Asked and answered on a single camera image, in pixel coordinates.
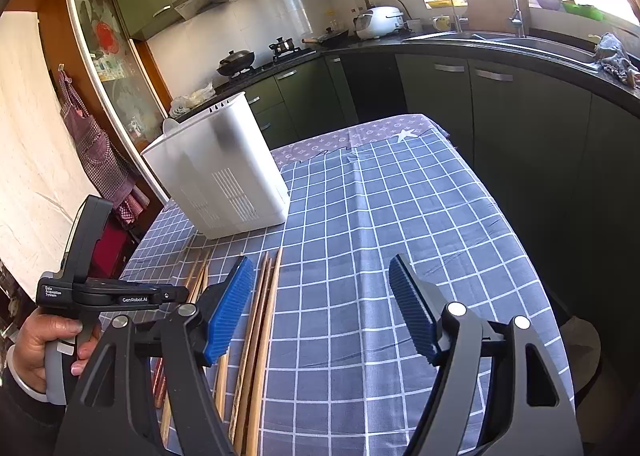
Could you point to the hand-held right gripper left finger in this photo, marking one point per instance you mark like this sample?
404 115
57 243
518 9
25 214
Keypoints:
230 311

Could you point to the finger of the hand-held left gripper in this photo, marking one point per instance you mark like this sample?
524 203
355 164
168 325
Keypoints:
175 293

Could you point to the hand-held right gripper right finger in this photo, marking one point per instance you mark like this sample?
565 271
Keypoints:
412 311

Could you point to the row of wooden chopsticks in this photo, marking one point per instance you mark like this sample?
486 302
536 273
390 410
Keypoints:
265 336

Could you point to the white plastic utensil holder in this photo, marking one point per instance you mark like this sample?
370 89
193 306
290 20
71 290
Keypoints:
220 171

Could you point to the person's left forearm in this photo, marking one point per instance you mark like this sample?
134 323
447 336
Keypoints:
25 426

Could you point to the person's left hand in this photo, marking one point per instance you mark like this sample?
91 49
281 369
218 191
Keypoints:
30 341

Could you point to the checked purple apron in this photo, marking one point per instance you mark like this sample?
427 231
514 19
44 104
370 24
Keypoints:
95 146

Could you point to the blue checked tablecloth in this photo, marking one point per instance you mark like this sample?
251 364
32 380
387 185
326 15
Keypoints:
375 216

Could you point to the white hanging cloth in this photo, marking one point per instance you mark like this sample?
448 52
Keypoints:
30 136

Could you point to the silver bangle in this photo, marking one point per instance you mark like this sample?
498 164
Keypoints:
22 378

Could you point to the white plastic bags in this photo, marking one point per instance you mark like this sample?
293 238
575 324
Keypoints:
192 99

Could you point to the tan rounded object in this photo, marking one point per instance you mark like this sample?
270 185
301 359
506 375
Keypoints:
582 356

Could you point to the frosted glass sliding door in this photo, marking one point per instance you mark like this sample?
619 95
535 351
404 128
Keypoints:
110 61

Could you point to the green sink-side lower cabinets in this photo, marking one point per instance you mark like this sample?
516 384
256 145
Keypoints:
520 126

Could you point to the black wok with lid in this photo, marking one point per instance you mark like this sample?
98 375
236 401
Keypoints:
236 60

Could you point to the green stove-side lower cabinets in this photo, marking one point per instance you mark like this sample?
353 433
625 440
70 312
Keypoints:
300 91

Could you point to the black gas stove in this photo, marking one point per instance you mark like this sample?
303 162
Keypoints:
280 59

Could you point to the black frying pan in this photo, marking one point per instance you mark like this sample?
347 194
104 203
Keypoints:
332 37

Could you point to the white mug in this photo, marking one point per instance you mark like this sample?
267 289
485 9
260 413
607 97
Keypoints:
413 25

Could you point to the yellowish mug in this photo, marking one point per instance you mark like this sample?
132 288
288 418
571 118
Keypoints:
440 24

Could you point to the white rice cooker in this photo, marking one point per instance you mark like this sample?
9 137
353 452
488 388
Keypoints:
380 21

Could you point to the steel double sink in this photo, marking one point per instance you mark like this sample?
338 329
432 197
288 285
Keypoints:
540 44

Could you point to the black stone countertop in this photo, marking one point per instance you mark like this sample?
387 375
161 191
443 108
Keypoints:
610 86

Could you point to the small steel faucet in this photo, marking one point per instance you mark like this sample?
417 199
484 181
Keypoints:
456 11

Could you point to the yellow soap dish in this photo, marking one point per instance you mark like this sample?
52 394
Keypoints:
442 2

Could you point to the wooden cutting board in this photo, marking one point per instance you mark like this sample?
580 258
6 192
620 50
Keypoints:
487 6

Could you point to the grey dish rag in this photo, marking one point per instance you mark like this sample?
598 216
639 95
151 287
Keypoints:
615 56

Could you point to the green plastic basin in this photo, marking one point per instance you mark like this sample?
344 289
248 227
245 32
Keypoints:
582 10

